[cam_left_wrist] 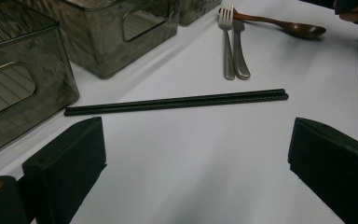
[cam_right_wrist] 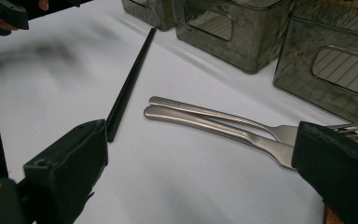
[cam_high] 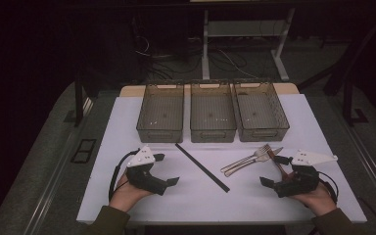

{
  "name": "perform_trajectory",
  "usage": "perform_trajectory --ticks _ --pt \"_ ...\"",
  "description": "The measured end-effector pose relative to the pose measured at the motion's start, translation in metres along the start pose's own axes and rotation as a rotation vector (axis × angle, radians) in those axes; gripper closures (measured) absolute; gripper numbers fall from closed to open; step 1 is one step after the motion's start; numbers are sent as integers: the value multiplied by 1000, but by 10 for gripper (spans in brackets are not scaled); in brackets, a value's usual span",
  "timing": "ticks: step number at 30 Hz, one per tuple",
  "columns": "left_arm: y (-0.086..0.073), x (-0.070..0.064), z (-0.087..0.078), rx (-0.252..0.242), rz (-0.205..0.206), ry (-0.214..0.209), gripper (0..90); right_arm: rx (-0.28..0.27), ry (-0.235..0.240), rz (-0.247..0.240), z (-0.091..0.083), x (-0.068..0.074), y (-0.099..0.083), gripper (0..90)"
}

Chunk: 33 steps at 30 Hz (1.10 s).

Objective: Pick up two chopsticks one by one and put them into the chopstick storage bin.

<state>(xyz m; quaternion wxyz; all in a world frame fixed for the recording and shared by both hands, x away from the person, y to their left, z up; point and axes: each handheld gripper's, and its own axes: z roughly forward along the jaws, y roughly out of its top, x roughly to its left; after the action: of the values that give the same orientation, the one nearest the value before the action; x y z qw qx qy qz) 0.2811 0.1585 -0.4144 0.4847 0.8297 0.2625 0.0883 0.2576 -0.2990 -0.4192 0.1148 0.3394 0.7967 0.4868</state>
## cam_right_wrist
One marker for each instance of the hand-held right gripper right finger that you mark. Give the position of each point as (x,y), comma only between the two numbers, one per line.
(338,168)

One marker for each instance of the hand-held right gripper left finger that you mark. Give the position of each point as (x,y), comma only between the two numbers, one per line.
(68,161)

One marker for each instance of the black chopstick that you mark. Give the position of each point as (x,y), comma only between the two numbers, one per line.
(130,84)

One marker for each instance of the smoky clear plastic bin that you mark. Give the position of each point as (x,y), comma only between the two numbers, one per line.
(254,46)
(149,12)
(298,62)

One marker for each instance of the white table cover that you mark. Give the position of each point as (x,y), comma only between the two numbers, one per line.
(199,186)

